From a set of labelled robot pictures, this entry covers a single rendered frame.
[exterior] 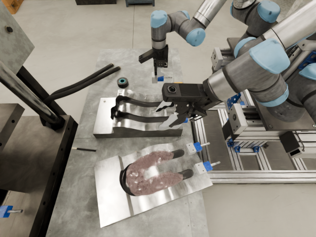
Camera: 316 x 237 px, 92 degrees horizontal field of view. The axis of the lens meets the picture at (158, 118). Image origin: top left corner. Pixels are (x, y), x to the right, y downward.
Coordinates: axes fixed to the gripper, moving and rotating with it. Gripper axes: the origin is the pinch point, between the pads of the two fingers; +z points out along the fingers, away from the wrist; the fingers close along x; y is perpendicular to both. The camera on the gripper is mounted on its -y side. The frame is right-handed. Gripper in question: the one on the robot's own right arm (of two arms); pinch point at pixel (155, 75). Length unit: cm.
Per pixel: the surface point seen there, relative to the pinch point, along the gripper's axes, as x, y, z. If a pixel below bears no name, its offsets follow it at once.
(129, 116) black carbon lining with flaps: -28.8, -14.8, 3.0
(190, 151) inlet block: -48, 17, 7
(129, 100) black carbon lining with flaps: -17.7, -15.9, 3.3
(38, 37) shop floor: 215, -220, 95
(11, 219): -75, -66, 14
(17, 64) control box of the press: -6, -73, -15
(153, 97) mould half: -12.8, -1.5, 6.5
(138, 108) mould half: -22.6, -10.6, 4.7
